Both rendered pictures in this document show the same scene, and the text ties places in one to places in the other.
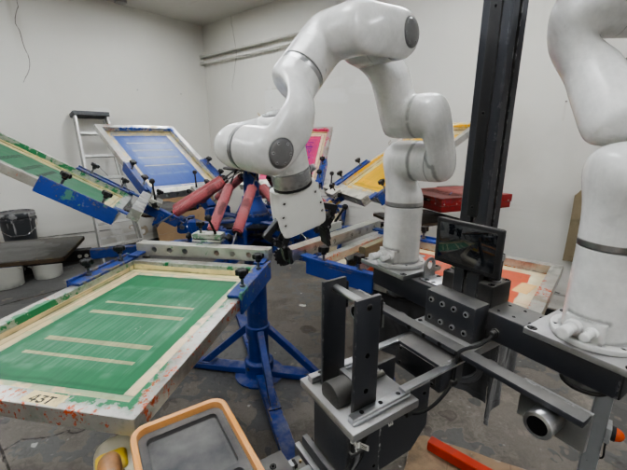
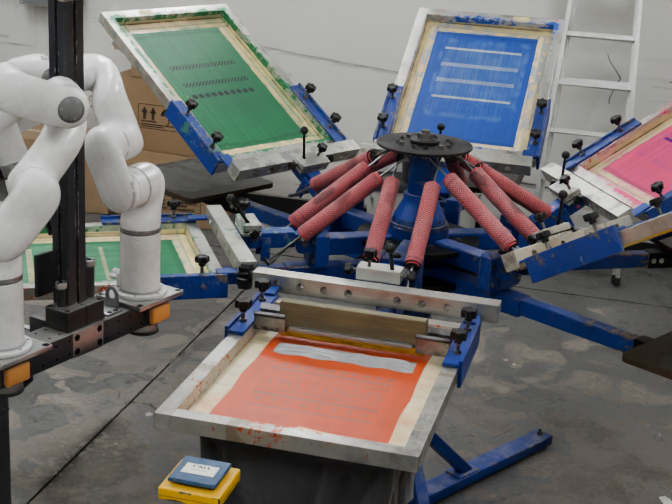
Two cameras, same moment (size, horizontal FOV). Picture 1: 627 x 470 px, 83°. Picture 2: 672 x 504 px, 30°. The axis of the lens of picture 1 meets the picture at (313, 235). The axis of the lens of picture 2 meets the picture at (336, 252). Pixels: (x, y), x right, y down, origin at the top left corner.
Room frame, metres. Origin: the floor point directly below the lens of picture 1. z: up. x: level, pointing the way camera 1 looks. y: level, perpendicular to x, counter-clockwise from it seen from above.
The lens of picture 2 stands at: (0.08, -2.95, 2.19)
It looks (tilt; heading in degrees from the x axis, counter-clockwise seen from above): 18 degrees down; 64
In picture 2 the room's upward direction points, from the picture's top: 3 degrees clockwise
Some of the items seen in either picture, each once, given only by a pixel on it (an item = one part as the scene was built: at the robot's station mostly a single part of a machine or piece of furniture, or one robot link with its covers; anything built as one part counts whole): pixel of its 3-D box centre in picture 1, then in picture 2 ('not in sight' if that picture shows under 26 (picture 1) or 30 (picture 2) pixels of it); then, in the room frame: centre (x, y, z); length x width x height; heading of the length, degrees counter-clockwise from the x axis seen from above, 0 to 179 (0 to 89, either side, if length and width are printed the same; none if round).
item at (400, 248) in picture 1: (397, 234); (135, 259); (0.90, -0.22, 1.21); 0.16 x 0.13 x 0.15; 123
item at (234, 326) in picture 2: (341, 272); (252, 320); (1.25, -0.10, 0.98); 0.30 x 0.05 x 0.07; 50
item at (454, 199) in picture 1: (454, 198); not in sight; (2.47, -0.99, 1.06); 0.61 x 0.46 x 0.12; 110
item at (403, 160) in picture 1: (409, 173); (138, 197); (0.90, -0.24, 1.37); 0.13 x 0.10 x 0.16; 42
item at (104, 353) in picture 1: (159, 267); (129, 229); (1.09, 0.50, 1.05); 1.08 x 0.61 x 0.23; 170
